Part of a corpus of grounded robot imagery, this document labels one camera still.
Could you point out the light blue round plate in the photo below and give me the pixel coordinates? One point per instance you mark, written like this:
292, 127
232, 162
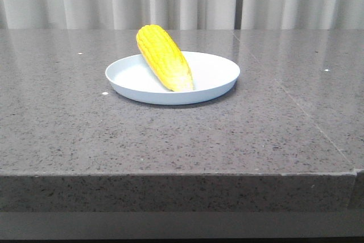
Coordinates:
213, 76

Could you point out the yellow corn cob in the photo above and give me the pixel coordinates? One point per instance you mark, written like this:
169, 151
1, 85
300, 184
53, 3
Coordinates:
165, 58

